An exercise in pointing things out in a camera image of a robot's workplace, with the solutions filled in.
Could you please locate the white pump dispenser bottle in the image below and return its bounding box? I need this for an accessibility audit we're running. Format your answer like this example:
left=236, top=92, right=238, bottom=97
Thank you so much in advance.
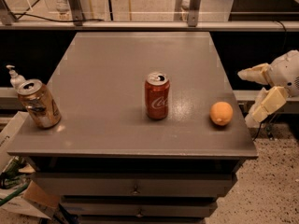
left=7, top=64, right=25, bottom=90

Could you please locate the gold soda can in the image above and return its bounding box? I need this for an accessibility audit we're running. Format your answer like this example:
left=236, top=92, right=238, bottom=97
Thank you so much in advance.
left=17, top=79, right=62, bottom=129

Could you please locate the black cable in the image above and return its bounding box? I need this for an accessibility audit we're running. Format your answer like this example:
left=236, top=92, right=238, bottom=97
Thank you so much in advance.
left=8, top=0, right=106, bottom=23

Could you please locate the orange fruit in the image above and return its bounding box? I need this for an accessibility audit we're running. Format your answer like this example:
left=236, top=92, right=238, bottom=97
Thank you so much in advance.
left=209, top=102, right=234, bottom=126

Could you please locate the metal railing frame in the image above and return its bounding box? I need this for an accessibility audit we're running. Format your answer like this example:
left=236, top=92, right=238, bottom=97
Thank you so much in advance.
left=0, top=0, right=299, bottom=32

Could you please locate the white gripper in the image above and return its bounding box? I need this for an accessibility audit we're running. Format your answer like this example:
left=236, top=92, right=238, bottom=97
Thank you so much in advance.
left=237, top=49, right=299, bottom=128

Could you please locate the grey drawer cabinet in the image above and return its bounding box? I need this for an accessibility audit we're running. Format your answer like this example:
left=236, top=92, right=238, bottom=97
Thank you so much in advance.
left=9, top=32, right=257, bottom=224

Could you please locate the green bottle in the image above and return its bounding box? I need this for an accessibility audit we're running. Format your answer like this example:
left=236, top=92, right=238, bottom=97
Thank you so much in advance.
left=0, top=157, right=24, bottom=189

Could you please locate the red coke can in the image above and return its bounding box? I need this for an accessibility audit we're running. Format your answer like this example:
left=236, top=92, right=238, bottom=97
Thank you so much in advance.
left=145, top=72, right=170, bottom=119

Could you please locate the white cardboard box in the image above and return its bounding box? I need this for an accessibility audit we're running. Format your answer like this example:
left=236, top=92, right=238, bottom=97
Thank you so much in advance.
left=0, top=112, right=59, bottom=219

